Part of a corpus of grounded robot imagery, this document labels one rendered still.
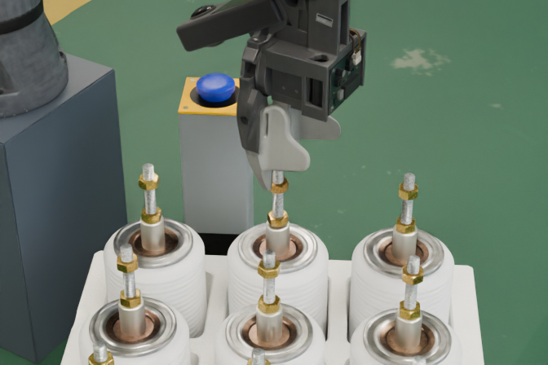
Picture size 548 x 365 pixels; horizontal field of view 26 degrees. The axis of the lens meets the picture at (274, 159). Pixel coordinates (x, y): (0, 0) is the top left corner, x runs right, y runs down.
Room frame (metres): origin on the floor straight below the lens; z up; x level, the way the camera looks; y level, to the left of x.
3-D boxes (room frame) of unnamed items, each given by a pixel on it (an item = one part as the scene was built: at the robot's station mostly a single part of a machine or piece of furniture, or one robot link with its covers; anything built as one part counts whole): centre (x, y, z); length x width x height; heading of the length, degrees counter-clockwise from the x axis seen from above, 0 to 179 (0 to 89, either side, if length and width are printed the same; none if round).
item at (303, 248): (0.88, 0.00, 0.25); 0.08 x 0.08 x 0.01
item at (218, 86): (1.06, 0.06, 0.32); 0.04 x 0.04 x 0.02
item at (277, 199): (0.88, 0.00, 0.30); 0.01 x 0.01 x 0.08
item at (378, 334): (0.75, -0.11, 0.25); 0.08 x 0.08 x 0.01
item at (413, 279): (0.75, -0.11, 0.32); 0.02 x 0.02 x 0.01; 27
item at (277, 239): (0.88, 0.00, 0.26); 0.02 x 0.02 x 0.03
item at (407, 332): (0.75, -0.11, 0.26); 0.02 x 0.02 x 0.03
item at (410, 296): (0.75, -0.11, 0.30); 0.01 x 0.01 x 0.08
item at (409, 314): (0.75, -0.11, 0.29); 0.02 x 0.02 x 0.01; 27
